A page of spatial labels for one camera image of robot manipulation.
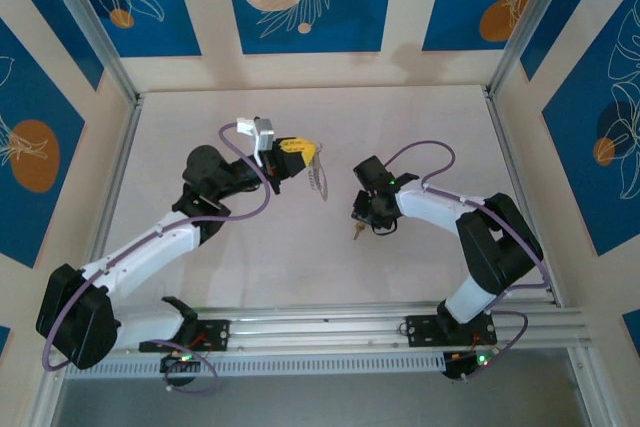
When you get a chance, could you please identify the aluminium front beam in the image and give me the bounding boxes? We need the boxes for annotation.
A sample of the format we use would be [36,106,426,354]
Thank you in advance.
[42,302,599,361]

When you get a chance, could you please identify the black controller board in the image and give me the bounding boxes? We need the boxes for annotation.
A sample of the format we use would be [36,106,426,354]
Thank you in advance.
[442,349,494,383]
[159,350,201,388]

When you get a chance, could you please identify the thin black right gripper cable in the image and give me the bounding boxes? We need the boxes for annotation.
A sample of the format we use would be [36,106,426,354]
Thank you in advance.
[370,219,400,240]

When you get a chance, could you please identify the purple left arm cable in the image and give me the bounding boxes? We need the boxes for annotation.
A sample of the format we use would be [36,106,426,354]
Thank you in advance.
[42,121,274,394]

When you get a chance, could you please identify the aluminium side rail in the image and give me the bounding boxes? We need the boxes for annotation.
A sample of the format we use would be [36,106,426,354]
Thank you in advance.
[482,86,564,306]
[74,94,146,318]

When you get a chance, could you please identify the aluminium frame post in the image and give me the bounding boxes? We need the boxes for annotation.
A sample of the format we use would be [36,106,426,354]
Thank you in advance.
[37,0,146,108]
[482,0,571,98]
[567,346,619,427]
[27,359,69,427]

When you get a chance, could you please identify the white slotted cable duct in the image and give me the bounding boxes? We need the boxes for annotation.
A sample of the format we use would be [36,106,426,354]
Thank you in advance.
[62,351,446,381]

